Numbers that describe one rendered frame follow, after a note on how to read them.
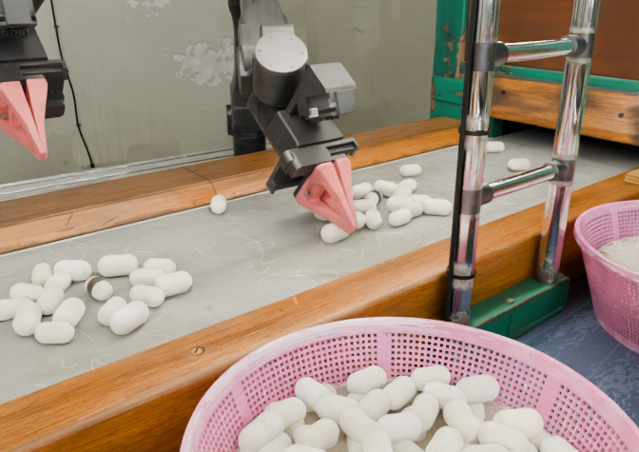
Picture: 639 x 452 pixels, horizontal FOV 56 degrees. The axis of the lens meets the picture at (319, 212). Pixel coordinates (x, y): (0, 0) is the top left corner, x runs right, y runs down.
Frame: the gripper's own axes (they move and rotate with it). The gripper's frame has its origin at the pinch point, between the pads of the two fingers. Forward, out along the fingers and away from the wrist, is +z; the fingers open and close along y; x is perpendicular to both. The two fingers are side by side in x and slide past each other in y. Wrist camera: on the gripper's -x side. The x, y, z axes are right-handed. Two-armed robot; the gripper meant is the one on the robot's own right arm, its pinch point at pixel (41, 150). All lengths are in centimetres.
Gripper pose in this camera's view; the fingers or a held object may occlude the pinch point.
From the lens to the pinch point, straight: 68.6
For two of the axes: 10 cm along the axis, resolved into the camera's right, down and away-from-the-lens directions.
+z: 4.7, 8.2, -3.2
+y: 7.8, -2.2, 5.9
